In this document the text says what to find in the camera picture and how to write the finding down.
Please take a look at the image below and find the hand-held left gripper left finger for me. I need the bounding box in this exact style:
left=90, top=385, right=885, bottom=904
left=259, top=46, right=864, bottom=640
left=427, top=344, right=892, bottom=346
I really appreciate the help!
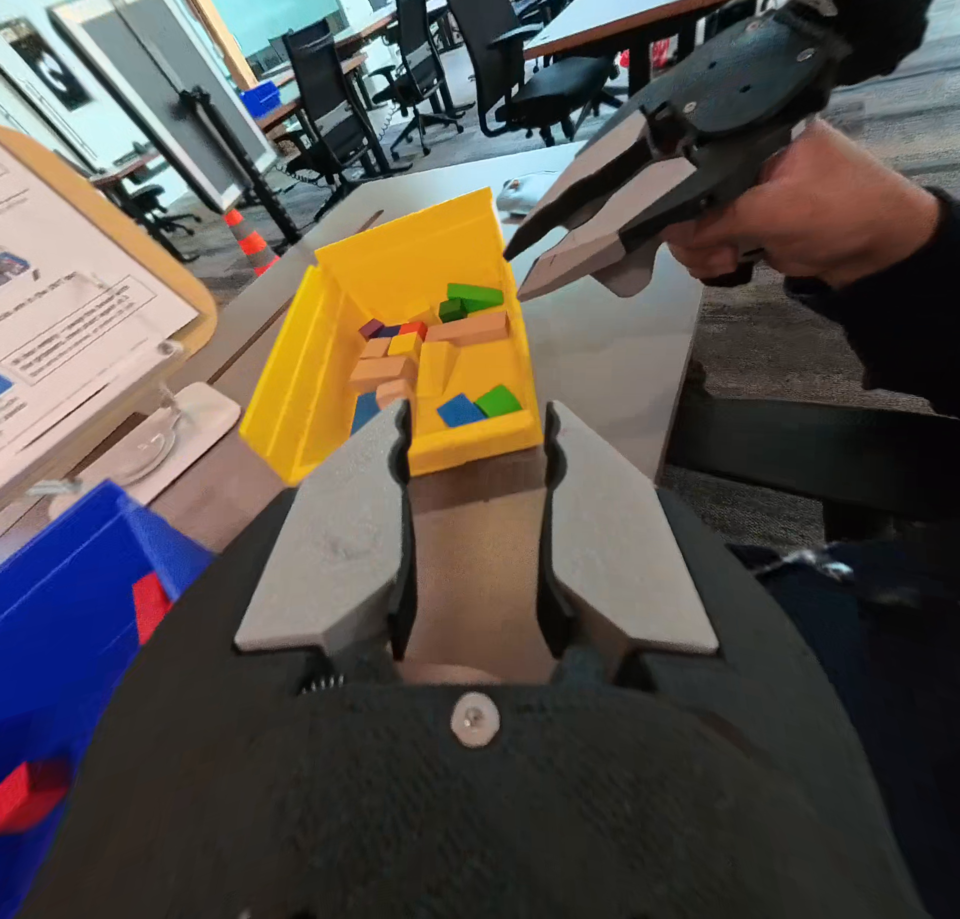
left=234, top=399, right=418, bottom=663

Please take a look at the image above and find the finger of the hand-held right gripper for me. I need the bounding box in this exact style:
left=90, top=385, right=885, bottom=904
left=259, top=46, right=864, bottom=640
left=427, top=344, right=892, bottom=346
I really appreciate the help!
left=514, top=155, right=700, bottom=304
left=502, top=111, right=655, bottom=263

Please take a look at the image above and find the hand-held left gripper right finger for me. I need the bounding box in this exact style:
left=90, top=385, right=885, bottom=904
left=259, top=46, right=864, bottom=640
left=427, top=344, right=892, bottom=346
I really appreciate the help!
left=537, top=400, right=721, bottom=663

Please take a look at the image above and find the yellow plastic bin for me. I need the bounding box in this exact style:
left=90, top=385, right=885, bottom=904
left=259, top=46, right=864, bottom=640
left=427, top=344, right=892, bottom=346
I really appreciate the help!
left=238, top=186, right=546, bottom=487

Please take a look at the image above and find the blue plastic bin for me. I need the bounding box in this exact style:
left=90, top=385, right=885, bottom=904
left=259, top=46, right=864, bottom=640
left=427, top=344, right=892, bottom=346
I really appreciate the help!
left=0, top=478, right=220, bottom=919

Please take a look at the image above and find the red wooden cube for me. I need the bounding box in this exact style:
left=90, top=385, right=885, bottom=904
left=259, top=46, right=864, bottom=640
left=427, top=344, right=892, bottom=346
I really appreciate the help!
left=0, top=756, right=74, bottom=836

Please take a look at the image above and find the person's right forearm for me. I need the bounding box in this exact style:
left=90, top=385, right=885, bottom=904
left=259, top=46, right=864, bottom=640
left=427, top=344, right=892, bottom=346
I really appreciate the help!
left=783, top=184, right=960, bottom=419

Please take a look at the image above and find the person's right hand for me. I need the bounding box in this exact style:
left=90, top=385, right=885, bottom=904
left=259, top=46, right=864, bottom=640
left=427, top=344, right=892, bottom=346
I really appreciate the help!
left=666, top=118, right=945, bottom=292

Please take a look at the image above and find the white table with wooden edge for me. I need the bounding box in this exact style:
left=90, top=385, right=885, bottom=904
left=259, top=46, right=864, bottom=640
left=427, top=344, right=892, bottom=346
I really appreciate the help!
left=522, top=0, right=777, bottom=99

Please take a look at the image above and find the black office chair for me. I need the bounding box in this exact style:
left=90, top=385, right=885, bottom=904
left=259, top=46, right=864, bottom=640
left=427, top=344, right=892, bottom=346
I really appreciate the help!
left=97, top=182, right=202, bottom=264
left=369, top=0, right=468, bottom=159
left=666, top=390, right=960, bottom=541
left=429, top=0, right=625, bottom=149
left=279, top=19, right=415, bottom=221

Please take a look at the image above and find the white stand base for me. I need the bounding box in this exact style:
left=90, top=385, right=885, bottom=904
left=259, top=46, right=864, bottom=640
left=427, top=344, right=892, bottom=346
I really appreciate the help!
left=71, top=381, right=243, bottom=511

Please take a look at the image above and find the pile of coloured wooden blocks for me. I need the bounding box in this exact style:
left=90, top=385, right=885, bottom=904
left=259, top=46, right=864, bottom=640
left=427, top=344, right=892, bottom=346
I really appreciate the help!
left=348, top=281, right=525, bottom=440

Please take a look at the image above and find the person's right leg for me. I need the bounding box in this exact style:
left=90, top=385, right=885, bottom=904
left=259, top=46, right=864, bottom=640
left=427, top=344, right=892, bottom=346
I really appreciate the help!
left=731, top=540, right=960, bottom=919

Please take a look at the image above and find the instruction sheet on stand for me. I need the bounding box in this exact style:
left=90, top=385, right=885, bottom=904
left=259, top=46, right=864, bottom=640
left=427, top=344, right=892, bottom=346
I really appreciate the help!
left=0, top=126, right=220, bottom=511

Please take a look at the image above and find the orange traffic cone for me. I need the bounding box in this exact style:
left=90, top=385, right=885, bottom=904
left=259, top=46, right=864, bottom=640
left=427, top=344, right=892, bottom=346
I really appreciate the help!
left=223, top=208, right=282, bottom=278

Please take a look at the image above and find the black panel tripod stand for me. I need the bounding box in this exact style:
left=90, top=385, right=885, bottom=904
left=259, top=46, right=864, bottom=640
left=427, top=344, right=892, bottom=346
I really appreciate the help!
left=180, top=86, right=303, bottom=250

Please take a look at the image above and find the grey framed panel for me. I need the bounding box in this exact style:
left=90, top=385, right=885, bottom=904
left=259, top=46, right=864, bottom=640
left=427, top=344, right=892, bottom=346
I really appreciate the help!
left=47, top=0, right=280, bottom=214

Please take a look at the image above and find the black white wall picture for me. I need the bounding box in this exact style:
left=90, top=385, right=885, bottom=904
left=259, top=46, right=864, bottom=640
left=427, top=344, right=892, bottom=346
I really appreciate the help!
left=0, top=17, right=93, bottom=112

